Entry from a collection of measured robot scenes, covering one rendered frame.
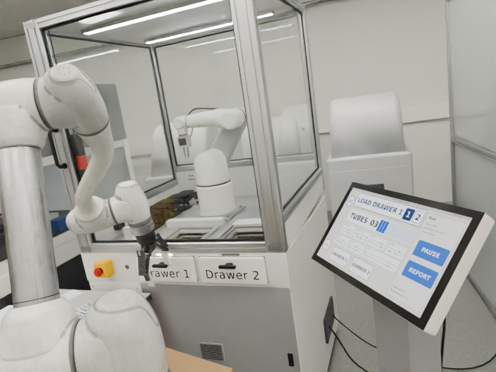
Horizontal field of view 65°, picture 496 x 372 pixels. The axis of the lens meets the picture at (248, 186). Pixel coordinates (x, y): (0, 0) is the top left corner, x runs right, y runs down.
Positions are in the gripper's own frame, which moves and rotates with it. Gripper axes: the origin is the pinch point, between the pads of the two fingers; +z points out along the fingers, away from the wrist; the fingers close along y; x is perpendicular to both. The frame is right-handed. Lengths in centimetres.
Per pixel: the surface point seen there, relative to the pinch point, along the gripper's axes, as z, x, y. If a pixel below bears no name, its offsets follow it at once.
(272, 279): 8.6, -44.9, 8.4
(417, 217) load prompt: -28, -98, -9
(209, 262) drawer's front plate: 0.5, -19.4, 8.3
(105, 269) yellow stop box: 2.4, 32.8, 5.2
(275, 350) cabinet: 41, -42, 2
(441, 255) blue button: -25, -103, -22
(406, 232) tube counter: -25, -95, -11
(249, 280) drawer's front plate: 7.9, -35.5, 6.8
